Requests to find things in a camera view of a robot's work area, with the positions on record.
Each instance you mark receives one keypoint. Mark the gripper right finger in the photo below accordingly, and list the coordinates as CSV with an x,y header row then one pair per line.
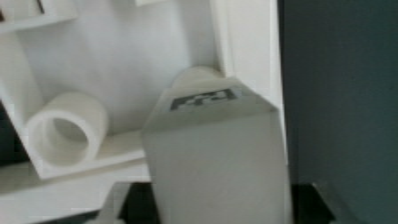
x,y
313,210

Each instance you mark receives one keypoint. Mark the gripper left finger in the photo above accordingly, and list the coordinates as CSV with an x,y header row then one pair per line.
x,y
130,205

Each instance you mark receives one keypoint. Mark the white chair leg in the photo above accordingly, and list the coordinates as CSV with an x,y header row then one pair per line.
x,y
218,157

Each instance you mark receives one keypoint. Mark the white chair seat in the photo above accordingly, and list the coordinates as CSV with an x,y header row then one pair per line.
x,y
95,54

